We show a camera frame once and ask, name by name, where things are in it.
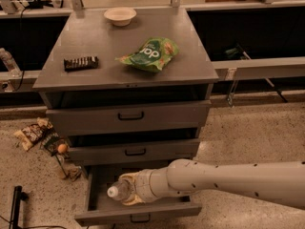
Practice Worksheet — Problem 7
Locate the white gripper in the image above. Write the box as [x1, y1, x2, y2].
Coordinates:
[119, 168, 169, 206]

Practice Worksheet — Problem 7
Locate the clear plastic water bottle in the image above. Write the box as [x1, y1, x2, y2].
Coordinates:
[107, 179, 133, 201]

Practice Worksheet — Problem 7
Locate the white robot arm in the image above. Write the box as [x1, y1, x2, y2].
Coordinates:
[119, 159, 305, 209]

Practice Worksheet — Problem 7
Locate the grey bottom drawer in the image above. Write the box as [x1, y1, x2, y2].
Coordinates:
[75, 160, 202, 226]

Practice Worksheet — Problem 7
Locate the grey drawer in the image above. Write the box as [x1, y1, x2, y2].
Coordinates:
[75, 160, 202, 226]
[69, 139, 199, 166]
[47, 100, 211, 136]

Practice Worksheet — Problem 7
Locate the grey middle drawer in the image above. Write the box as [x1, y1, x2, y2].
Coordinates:
[69, 139, 199, 166]

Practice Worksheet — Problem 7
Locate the grey top drawer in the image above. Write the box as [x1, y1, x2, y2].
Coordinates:
[47, 100, 211, 136]

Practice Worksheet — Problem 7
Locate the grey drawer cabinet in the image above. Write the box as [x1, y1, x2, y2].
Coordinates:
[32, 7, 219, 177]

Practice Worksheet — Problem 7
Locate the clear bottle at left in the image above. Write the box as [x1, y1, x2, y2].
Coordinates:
[0, 48, 22, 78]

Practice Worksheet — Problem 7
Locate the clear cup on floor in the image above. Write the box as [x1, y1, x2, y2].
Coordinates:
[50, 156, 67, 179]

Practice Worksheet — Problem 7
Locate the orange ball on floor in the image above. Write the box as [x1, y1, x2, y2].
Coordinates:
[57, 144, 68, 154]

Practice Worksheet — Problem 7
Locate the dark green bag on floor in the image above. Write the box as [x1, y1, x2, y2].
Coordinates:
[40, 133, 68, 156]

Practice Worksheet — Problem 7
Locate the black stand on floor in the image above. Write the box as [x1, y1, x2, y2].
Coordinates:
[9, 185, 29, 229]

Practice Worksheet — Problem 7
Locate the brown snack bag on floor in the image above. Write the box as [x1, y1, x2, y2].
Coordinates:
[13, 117, 52, 151]

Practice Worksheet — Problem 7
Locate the green chip bag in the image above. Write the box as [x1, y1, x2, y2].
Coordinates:
[116, 37, 179, 73]

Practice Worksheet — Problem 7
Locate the white paper bowl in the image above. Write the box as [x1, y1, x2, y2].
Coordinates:
[104, 7, 136, 27]

